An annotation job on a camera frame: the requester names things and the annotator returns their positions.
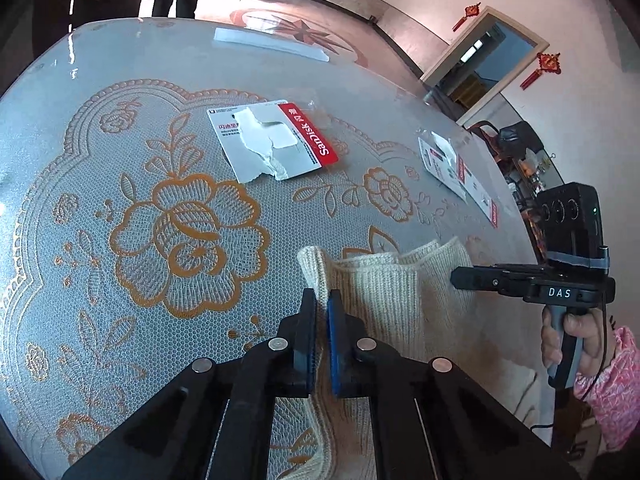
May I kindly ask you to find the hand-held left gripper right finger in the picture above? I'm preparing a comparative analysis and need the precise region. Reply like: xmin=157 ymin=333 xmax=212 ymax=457
xmin=326 ymin=288 xmax=581 ymax=480

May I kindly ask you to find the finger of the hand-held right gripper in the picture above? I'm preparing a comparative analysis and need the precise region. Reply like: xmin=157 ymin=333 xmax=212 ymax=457
xmin=450 ymin=264 xmax=538 ymax=295

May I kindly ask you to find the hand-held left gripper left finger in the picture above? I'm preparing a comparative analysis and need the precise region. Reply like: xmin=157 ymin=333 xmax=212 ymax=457
xmin=60 ymin=288 xmax=317 ymax=480

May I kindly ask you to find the cream knit sweater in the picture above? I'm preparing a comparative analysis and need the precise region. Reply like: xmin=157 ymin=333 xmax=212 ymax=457
xmin=296 ymin=236 xmax=543 ymax=480

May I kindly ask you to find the person's right forearm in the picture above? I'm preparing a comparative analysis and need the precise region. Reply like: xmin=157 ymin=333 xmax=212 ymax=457
xmin=572 ymin=326 xmax=640 ymax=456

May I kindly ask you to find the person's right hand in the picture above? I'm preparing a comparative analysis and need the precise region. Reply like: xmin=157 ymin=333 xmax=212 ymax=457
xmin=541 ymin=307 xmax=617 ymax=377

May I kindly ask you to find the white grey packaging card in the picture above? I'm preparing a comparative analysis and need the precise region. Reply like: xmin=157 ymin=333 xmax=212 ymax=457
xmin=417 ymin=130 xmax=470 ymax=202

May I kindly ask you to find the large red knot decoration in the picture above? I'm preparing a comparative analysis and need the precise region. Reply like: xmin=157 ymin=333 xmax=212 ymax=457
xmin=520 ymin=51 xmax=562 ymax=92

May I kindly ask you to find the torn red white packaging card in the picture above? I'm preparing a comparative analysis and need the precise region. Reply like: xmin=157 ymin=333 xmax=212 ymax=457
xmin=206 ymin=99 xmax=340 ymax=184

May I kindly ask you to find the small red knot decoration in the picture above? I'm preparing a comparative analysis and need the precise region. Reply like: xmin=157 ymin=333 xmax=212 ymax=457
xmin=452 ymin=2 xmax=482 ymax=33

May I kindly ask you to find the clear plastic strip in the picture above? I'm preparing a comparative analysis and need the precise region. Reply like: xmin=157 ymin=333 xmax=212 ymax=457
xmin=214 ymin=27 xmax=331 ymax=63

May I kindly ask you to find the beige door frame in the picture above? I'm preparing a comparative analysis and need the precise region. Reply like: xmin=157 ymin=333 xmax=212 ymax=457
xmin=419 ymin=6 xmax=551 ymax=128

